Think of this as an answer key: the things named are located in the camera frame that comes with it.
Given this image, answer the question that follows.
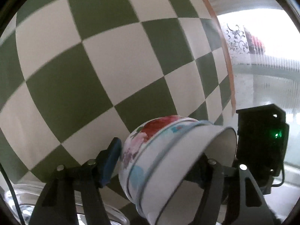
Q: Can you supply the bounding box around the blue floral white bowl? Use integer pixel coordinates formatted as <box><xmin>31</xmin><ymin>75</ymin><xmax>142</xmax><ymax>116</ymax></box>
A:
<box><xmin>118</xmin><ymin>115</ymin><xmax>237</xmax><ymax>224</ymax></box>

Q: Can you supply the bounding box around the green white checkered mat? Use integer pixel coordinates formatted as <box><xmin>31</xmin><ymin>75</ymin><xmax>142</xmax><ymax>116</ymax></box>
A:
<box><xmin>0</xmin><ymin>0</ymin><xmax>237</xmax><ymax>209</ymax></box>

